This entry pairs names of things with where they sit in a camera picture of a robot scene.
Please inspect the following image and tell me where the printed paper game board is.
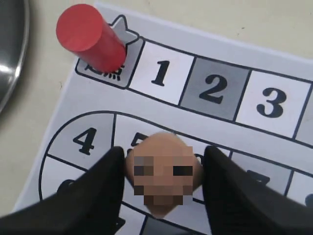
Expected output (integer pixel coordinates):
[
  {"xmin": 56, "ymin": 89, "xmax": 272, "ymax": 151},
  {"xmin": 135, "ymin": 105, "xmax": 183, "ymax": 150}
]
[{"xmin": 12, "ymin": 1, "xmax": 313, "ymax": 235}]

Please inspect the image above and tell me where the round stainless steel plate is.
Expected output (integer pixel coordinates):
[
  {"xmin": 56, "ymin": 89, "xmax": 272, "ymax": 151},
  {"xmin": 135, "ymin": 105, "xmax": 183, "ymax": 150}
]
[{"xmin": 0, "ymin": 0, "xmax": 30, "ymax": 110}]

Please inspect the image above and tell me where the red cylinder game piece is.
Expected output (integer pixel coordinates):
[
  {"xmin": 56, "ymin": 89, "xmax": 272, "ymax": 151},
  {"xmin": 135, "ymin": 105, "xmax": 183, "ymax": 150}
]
[{"xmin": 56, "ymin": 3, "xmax": 126, "ymax": 72}]

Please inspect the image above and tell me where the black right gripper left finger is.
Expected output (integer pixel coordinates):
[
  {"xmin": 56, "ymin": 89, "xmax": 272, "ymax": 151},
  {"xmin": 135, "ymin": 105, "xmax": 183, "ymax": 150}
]
[{"xmin": 0, "ymin": 147, "xmax": 125, "ymax": 235}]

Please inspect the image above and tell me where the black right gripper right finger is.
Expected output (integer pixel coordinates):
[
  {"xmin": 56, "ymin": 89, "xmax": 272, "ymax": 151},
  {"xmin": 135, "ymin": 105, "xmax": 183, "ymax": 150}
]
[{"xmin": 203, "ymin": 146, "xmax": 313, "ymax": 235}]

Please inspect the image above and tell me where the wooden die with black pips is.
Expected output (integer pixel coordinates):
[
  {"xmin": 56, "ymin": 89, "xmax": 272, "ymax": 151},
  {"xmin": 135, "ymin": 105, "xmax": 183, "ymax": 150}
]
[{"xmin": 125, "ymin": 132, "xmax": 204, "ymax": 219}]

